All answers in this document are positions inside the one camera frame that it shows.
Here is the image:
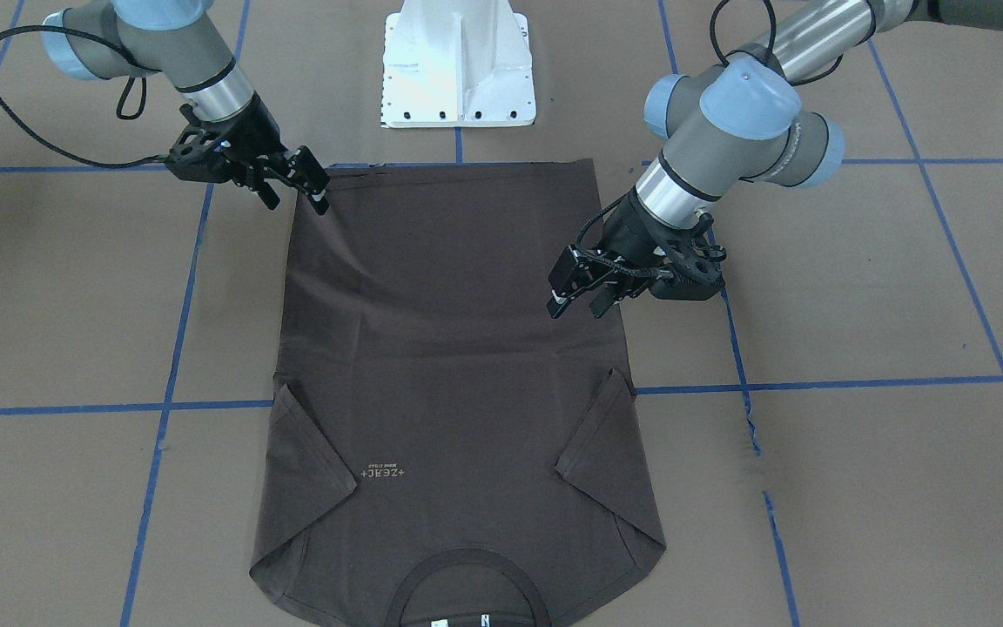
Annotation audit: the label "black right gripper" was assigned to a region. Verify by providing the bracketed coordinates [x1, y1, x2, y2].
[205, 94, 331, 215]

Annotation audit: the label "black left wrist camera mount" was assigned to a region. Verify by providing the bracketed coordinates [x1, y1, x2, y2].
[649, 230, 727, 301]

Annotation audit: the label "dark brown t-shirt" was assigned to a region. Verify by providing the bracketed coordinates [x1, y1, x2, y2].
[248, 159, 665, 626]

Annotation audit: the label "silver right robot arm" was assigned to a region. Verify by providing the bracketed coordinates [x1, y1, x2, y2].
[43, 1, 330, 214]

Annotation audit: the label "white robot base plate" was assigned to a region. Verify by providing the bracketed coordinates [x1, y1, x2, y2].
[380, 1, 537, 130]

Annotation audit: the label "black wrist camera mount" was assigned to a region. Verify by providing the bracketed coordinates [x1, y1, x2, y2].
[162, 125, 233, 184]
[649, 230, 727, 301]

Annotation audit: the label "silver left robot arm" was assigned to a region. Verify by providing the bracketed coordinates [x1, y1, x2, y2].
[546, 1, 1003, 318]

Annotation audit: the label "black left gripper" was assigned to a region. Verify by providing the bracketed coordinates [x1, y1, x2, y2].
[547, 189, 713, 319]

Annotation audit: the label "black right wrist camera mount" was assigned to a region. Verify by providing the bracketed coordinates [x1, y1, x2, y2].
[162, 125, 233, 184]

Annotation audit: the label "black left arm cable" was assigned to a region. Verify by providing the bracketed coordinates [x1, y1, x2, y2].
[709, 0, 845, 88]

